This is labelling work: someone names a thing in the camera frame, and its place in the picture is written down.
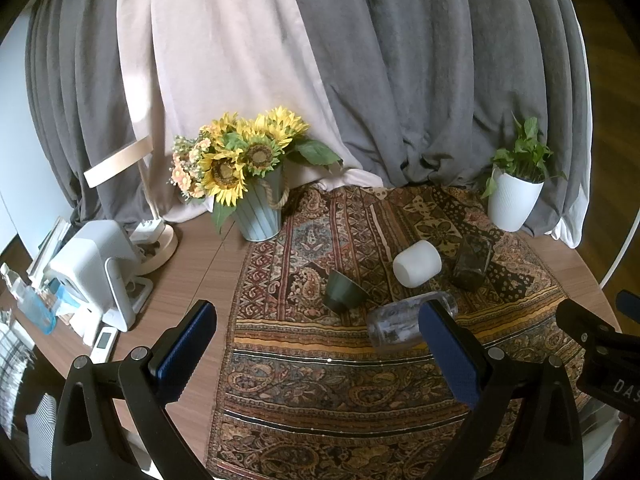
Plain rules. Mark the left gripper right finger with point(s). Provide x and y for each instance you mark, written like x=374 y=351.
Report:
x=545 y=441

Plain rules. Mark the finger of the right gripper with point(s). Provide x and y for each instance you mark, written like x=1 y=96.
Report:
x=611 y=367

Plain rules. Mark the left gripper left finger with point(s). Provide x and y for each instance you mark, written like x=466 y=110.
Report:
x=88 y=441

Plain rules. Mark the dark glass cup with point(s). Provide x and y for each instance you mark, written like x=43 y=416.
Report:
x=472 y=262

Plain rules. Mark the white cup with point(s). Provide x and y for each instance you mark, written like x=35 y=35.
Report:
x=417 y=264

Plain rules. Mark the white remote thermometer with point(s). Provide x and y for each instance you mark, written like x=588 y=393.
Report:
x=103 y=347

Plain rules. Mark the white hoop tube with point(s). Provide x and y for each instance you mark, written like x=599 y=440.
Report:
x=622 y=252

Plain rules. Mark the clear plastic bottle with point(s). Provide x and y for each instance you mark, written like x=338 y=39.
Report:
x=396 y=325

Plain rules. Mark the white appliance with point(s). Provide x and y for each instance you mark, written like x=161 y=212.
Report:
x=100 y=267

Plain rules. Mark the white plant pot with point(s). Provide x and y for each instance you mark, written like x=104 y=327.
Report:
x=513 y=200

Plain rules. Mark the white desk lamp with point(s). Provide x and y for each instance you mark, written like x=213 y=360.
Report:
x=153 y=256

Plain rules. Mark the stacked books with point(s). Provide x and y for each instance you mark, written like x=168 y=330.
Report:
x=47 y=250

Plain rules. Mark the patterned paisley table cloth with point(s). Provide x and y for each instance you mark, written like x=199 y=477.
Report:
x=302 y=393

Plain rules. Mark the white power adapter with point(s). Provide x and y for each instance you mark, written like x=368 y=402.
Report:
x=147 y=231

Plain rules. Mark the dark green bowl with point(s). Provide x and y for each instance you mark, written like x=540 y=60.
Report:
x=343 y=294

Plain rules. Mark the green potted plant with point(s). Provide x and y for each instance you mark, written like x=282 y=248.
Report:
x=529 y=160

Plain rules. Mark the light blue ribbed vase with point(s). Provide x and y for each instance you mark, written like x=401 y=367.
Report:
x=258 y=214

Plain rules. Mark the sunflower bouquet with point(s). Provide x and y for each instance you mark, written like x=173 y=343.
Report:
x=232 y=154

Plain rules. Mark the grey curtain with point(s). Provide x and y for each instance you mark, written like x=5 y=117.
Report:
x=423 y=91

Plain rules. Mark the beige curtain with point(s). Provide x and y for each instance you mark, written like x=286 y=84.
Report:
x=187 y=62

